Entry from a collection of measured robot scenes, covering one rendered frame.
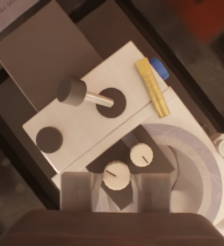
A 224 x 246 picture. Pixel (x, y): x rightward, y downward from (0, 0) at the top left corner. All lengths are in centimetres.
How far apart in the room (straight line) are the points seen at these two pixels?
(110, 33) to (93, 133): 14
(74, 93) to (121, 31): 16
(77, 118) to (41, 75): 6
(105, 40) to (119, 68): 12
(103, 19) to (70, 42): 9
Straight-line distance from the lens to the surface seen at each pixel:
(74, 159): 19
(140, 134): 19
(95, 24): 31
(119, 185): 18
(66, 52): 23
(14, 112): 32
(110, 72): 19
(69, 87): 16
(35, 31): 24
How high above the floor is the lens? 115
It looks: level
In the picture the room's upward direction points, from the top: 142 degrees clockwise
